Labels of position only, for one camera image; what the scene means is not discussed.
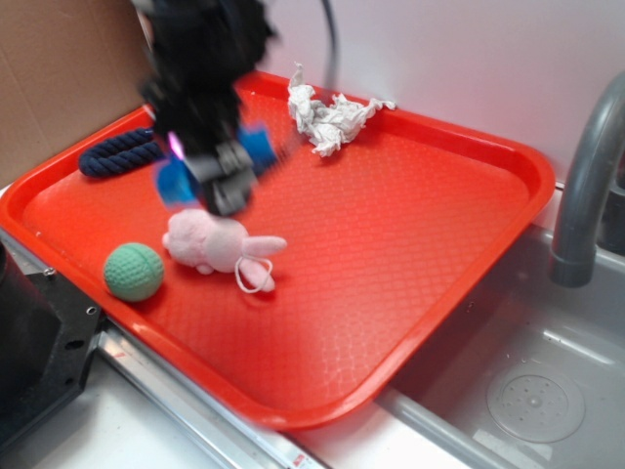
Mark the black cable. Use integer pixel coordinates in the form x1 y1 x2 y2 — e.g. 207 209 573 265
319 0 341 89

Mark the brown cardboard panel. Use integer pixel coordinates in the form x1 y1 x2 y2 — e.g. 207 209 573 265
1 1 149 186

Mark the dark blue rope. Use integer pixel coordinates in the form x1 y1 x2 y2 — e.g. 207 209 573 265
77 127 165 179

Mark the red plastic tray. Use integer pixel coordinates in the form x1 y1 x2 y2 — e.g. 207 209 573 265
0 68 558 432

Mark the pink plush bunny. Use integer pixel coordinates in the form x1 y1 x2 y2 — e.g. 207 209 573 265
162 209 287 294

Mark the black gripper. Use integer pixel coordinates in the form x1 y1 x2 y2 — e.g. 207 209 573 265
133 1 273 217

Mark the blue sponge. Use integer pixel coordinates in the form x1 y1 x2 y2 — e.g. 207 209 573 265
155 127 277 211

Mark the green textured ball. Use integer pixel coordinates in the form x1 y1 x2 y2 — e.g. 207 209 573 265
104 242 165 302

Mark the grey sink basin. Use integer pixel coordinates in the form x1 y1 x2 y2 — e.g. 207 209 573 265
378 228 624 468

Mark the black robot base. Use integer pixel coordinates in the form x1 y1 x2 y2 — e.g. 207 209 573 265
1 246 102 452

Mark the grey faucet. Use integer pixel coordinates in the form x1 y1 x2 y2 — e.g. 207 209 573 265
549 73 624 288

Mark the crumpled white paper towel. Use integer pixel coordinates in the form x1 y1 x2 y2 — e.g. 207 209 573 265
287 63 396 157

